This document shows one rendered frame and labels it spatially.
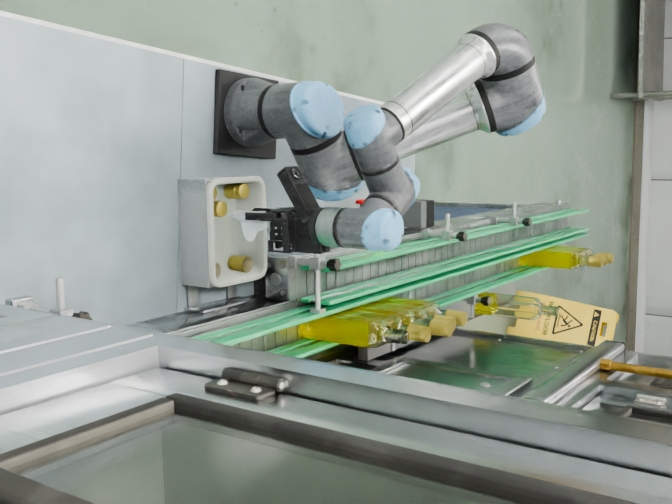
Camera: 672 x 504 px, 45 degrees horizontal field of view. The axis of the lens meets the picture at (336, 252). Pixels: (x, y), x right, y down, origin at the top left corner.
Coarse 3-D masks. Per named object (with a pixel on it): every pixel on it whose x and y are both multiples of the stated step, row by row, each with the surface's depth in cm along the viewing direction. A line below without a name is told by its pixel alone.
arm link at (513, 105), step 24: (528, 72) 162; (480, 96) 165; (504, 96) 164; (528, 96) 164; (432, 120) 167; (456, 120) 167; (480, 120) 167; (504, 120) 166; (528, 120) 166; (336, 144) 168; (408, 144) 169; (432, 144) 170; (312, 168) 169; (336, 168) 169; (312, 192) 174; (336, 192) 171
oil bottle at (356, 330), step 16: (320, 320) 176; (336, 320) 174; (352, 320) 172; (368, 320) 171; (384, 320) 172; (304, 336) 180; (320, 336) 177; (336, 336) 174; (352, 336) 172; (368, 336) 169
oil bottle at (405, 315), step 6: (360, 306) 186; (366, 306) 186; (372, 306) 186; (378, 306) 186; (384, 306) 186; (378, 312) 181; (384, 312) 180; (390, 312) 180; (396, 312) 179; (402, 312) 179; (408, 312) 180; (402, 318) 178; (408, 318) 178; (408, 324) 178
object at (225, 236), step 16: (256, 176) 171; (208, 192) 160; (256, 192) 174; (208, 208) 160; (240, 208) 176; (208, 224) 161; (224, 224) 174; (240, 224) 177; (208, 240) 161; (224, 240) 174; (240, 240) 177; (256, 240) 175; (224, 256) 175; (256, 256) 176; (224, 272) 173; (240, 272) 174; (256, 272) 175
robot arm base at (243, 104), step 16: (240, 80) 174; (256, 80) 173; (240, 96) 170; (256, 96) 169; (224, 112) 172; (240, 112) 170; (256, 112) 168; (240, 128) 173; (256, 128) 170; (240, 144) 176; (256, 144) 176
